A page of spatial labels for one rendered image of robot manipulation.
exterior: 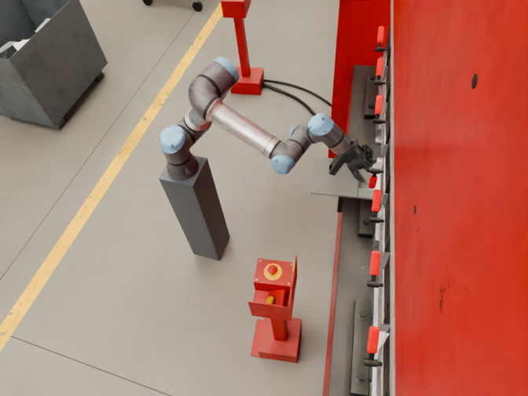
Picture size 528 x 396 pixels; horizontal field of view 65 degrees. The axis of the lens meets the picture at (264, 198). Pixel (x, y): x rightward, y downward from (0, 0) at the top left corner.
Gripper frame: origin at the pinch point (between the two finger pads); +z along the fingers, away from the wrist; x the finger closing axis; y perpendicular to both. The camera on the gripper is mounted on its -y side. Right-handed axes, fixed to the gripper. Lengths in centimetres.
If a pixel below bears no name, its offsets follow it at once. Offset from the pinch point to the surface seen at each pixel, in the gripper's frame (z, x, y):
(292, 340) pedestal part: 52, -39, -78
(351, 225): 7.9, -13.4, -12.6
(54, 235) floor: -45, 9, -213
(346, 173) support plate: -4.3, 2.7, -7.8
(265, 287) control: -1, -38, -45
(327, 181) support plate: -8.8, -2.0, -13.1
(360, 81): 8, 73, -13
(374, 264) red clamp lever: -22, -50, 17
